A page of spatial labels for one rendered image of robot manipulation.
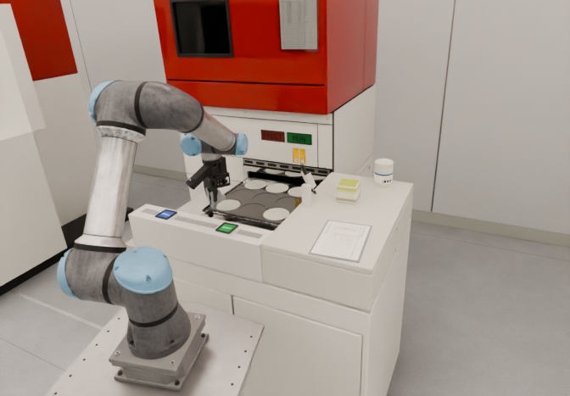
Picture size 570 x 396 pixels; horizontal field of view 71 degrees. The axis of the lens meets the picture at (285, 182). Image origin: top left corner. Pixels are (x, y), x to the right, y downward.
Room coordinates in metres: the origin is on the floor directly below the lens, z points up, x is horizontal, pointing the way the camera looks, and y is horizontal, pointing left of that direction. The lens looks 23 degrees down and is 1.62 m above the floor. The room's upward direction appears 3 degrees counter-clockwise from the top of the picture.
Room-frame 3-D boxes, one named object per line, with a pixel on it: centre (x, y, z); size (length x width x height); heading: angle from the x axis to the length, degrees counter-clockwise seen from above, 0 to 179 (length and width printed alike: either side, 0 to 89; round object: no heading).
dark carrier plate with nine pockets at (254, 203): (1.51, 0.09, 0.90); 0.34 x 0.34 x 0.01; 63
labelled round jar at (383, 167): (1.45, -0.39, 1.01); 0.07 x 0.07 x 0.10
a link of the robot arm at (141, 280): (0.76, 0.34, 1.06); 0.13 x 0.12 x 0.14; 74
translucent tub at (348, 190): (1.33, -0.23, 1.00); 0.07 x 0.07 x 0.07; 66
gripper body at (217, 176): (1.44, 0.27, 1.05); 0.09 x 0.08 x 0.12; 126
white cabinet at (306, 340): (1.38, 0.06, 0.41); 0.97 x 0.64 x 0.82; 63
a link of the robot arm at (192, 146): (1.33, 0.28, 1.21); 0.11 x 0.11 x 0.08; 74
